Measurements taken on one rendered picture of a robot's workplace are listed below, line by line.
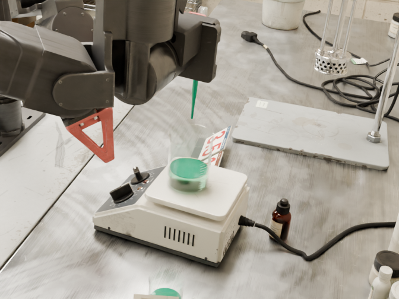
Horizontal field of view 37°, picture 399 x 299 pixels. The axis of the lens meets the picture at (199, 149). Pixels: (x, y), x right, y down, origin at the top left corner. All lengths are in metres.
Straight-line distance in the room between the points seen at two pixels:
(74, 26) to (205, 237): 0.32
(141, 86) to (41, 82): 0.10
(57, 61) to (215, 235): 0.37
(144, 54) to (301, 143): 0.65
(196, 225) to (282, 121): 0.48
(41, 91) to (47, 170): 0.50
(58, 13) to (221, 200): 0.33
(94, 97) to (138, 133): 0.61
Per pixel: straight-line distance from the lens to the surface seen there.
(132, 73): 0.58
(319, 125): 1.25
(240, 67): 1.51
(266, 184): 1.04
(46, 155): 1.09
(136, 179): 0.92
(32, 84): 0.55
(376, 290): 0.83
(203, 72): 0.67
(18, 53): 0.54
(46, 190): 1.00
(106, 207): 0.89
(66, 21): 0.75
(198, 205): 0.82
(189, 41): 0.63
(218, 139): 1.11
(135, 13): 0.56
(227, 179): 0.88
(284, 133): 1.20
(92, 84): 0.55
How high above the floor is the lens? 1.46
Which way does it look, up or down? 30 degrees down
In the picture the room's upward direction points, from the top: 5 degrees clockwise
